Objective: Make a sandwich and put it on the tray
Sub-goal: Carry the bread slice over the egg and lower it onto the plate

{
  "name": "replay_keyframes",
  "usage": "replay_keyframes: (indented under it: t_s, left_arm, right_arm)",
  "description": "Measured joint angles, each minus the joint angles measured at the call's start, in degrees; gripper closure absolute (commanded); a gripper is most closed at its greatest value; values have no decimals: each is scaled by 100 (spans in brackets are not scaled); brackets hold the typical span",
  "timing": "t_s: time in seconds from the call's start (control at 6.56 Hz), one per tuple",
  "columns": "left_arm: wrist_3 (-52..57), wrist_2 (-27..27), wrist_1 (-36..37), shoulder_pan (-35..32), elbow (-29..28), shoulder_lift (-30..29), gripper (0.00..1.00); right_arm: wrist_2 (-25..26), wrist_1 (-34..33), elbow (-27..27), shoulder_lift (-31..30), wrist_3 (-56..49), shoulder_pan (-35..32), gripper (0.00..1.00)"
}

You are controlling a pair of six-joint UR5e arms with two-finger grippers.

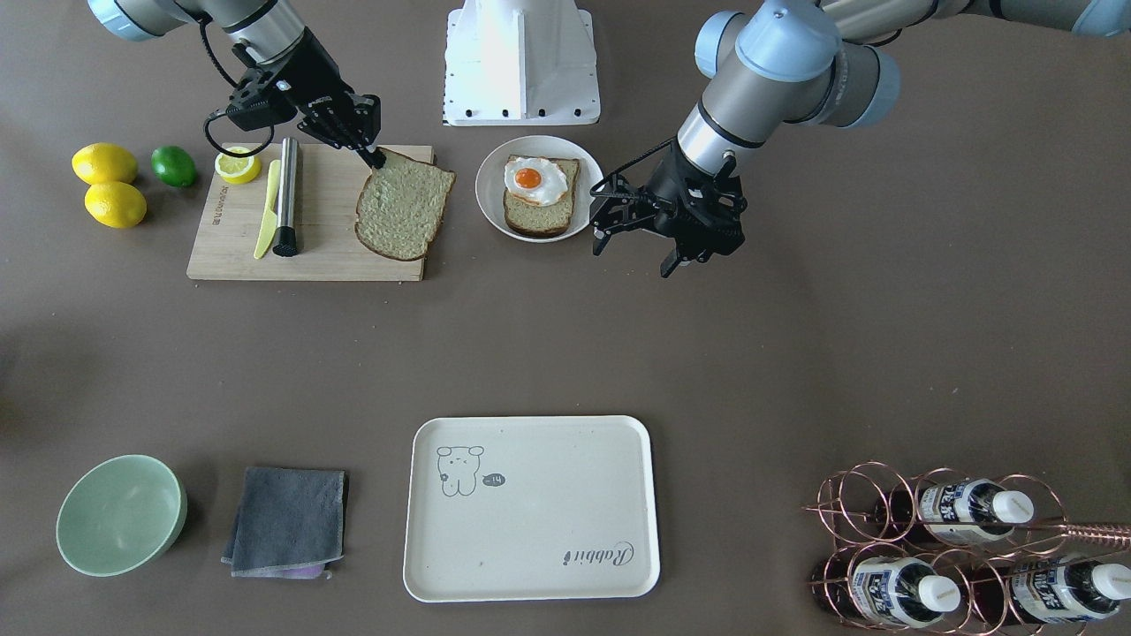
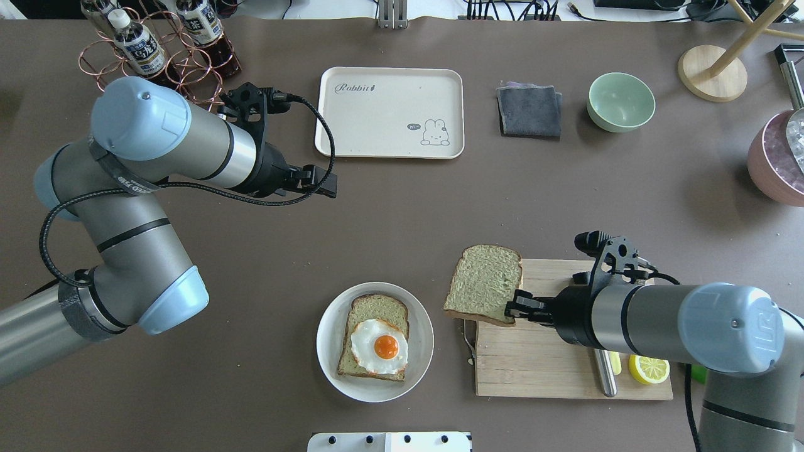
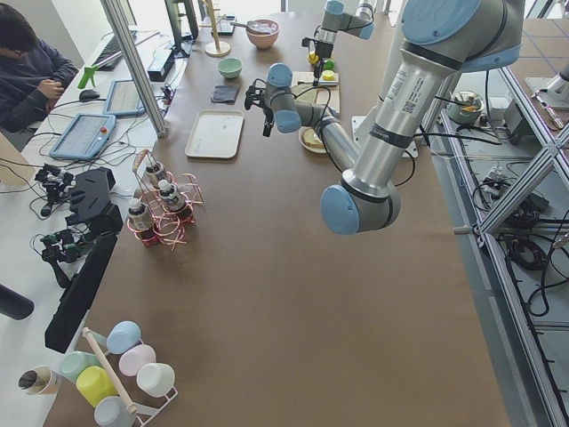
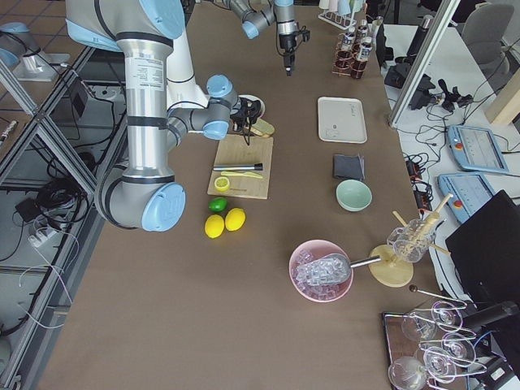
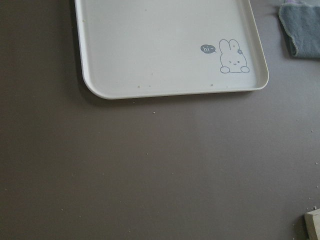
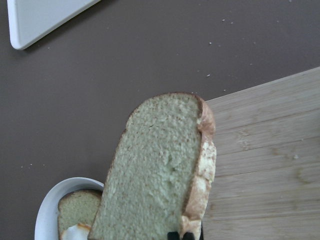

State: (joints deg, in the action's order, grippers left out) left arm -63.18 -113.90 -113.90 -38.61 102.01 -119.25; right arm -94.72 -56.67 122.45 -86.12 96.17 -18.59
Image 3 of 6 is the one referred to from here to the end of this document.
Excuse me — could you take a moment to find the white cup rack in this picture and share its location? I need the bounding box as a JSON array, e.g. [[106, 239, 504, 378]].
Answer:
[[82, 327, 179, 426]]

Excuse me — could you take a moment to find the paper coffee cup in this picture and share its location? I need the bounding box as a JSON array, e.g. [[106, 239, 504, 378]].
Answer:
[[18, 366, 61, 395]]

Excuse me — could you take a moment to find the black monitor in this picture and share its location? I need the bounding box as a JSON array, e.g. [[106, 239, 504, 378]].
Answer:
[[164, 0, 199, 59]]

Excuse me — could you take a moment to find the wooden cutting board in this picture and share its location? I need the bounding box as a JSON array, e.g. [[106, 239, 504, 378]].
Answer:
[[292, 71, 341, 115]]

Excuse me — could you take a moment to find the bread slice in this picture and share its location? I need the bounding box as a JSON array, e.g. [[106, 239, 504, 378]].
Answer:
[[301, 128, 324, 149], [291, 83, 319, 102]]

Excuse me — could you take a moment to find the copper wire bottle rack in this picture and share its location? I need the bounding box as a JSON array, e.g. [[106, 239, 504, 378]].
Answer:
[[126, 149, 204, 250]]

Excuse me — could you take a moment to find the mint green bowl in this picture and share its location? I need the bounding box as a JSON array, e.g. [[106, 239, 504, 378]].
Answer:
[[217, 58, 243, 79]]

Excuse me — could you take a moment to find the tea bottle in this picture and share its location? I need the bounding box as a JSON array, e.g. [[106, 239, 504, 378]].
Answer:
[[158, 180, 189, 223], [144, 162, 167, 189], [128, 198, 156, 246]]

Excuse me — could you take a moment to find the white cup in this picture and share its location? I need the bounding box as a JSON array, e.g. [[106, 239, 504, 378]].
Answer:
[[136, 362, 175, 398]]

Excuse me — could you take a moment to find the wooden mug tree stand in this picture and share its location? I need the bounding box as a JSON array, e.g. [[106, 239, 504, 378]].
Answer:
[[200, 0, 231, 58]]

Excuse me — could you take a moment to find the person in dark jacket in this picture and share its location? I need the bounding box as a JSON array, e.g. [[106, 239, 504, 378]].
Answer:
[[1, 4, 78, 133]]

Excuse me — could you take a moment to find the pink bowl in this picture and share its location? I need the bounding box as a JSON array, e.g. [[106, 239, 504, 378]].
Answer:
[[245, 19, 280, 49]]

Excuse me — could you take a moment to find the grey blue cup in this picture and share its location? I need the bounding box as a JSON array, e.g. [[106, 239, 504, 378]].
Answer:
[[94, 396, 135, 427]]

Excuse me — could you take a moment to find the computer mouse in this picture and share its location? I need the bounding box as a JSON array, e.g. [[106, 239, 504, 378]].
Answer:
[[78, 89, 100, 102]]

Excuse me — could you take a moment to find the pink cup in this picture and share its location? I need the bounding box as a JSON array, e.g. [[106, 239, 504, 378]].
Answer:
[[118, 343, 156, 377]]

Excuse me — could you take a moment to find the cream rabbit tray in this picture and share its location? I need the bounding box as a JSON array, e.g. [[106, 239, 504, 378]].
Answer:
[[185, 109, 244, 159]]

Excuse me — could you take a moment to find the black keyboard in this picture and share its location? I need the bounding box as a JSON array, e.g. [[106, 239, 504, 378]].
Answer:
[[94, 36, 121, 71]]

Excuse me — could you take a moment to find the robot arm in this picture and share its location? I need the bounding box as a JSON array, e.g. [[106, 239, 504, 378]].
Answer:
[[244, 1, 525, 235], [301, 1, 377, 87]]

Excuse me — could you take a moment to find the mint green cup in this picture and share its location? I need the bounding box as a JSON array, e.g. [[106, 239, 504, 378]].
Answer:
[[60, 350, 100, 383]]

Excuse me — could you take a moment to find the white plate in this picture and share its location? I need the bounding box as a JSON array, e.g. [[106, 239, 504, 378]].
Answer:
[[298, 126, 326, 154]]

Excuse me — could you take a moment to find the dark grey folded cloth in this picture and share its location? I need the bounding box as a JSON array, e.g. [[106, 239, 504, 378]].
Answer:
[[211, 85, 240, 104]]

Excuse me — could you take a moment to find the aluminium frame post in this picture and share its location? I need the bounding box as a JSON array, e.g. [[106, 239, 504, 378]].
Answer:
[[100, 0, 167, 138]]

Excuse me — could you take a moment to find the blue teach pendant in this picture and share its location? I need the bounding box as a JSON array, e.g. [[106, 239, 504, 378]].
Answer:
[[49, 114, 116, 160], [103, 80, 145, 117]]

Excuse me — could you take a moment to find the half lemon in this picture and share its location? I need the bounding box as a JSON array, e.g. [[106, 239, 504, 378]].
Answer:
[[322, 70, 335, 81]]

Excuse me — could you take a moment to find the metal ice scoop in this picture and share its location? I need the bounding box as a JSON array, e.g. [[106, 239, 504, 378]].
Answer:
[[229, 20, 275, 35]]

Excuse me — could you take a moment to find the light blue cup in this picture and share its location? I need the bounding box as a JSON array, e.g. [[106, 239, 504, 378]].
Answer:
[[107, 320, 141, 355]]

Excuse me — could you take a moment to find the yellow cup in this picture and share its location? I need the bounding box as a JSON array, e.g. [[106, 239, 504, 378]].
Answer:
[[76, 366, 118, 407]]

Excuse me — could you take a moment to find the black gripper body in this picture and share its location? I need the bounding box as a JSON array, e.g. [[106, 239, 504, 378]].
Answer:
[[244, 78, 272, 117], [301, 37, 333, 65]]

